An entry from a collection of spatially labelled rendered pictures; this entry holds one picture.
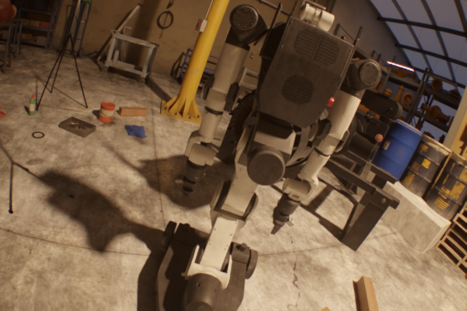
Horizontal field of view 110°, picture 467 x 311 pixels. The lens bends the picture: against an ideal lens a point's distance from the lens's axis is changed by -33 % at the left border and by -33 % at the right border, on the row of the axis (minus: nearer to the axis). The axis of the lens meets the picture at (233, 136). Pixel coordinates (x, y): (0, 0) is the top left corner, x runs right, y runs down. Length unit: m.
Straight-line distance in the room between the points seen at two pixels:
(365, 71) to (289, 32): 0.30
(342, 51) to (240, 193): 0.70
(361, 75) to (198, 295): 1.00
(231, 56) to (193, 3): 6.49
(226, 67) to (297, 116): 0.28
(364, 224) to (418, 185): 1.94
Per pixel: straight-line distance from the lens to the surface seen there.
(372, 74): 0.85
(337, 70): 0.70
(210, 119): 0.87
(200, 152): 0.97
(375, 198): 2.33
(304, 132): 1.41
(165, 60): 7.23
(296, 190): 1.02
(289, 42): 0.67
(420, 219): 3.57
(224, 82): 0.82
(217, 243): 1.19
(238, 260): 1.48
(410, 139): 3.95
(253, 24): 0.77
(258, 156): 0.70
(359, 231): 2.47
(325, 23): 0.89
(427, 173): 4.17
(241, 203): 1.08
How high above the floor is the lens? 1.21
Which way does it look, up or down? 18 degrees down
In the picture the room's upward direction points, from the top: 21 degrees clockwise
